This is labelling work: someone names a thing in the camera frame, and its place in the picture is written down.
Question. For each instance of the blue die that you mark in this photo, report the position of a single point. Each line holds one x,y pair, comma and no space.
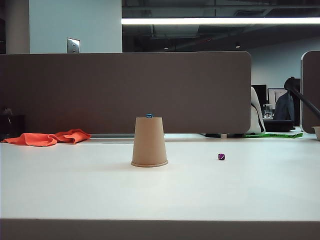
149,115

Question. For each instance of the brown paper cup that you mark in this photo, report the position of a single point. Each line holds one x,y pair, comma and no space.
149,142

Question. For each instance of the purple die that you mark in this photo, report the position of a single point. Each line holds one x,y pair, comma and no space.
221,157

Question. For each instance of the wide brown desk partition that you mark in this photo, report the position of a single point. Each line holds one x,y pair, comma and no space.
125,87

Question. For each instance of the small white block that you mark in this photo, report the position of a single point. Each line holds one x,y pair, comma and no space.
224,136

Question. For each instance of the black computer monitor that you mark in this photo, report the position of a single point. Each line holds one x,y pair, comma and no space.
261,93

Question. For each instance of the black ceiling spotlight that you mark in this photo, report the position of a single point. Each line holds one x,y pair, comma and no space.
237,46

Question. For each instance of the clear glass container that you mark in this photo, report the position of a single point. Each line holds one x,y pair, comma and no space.
268,111

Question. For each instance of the long ceiling light strip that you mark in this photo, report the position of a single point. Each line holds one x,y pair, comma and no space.
212,20

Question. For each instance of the green tape strip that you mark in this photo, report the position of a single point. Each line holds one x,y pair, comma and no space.
275,135

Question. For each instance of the white screen monitor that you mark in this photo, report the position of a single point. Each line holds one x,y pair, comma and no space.
273,93

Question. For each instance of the black tray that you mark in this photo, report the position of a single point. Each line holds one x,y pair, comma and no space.
278,125

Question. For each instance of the orange cloth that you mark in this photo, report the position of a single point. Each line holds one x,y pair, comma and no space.
37,138

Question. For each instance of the dark blue jacket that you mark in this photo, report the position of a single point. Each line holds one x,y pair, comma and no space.
283,107

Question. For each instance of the black diagonal pole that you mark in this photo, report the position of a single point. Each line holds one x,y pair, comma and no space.
303,98

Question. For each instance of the beige paper bowl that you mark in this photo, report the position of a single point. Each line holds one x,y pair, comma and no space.
317,132

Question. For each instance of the narrow brown desk partition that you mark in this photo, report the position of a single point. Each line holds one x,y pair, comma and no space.
311,75

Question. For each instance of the metal wall switch plate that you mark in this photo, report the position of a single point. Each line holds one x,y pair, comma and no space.
73,45

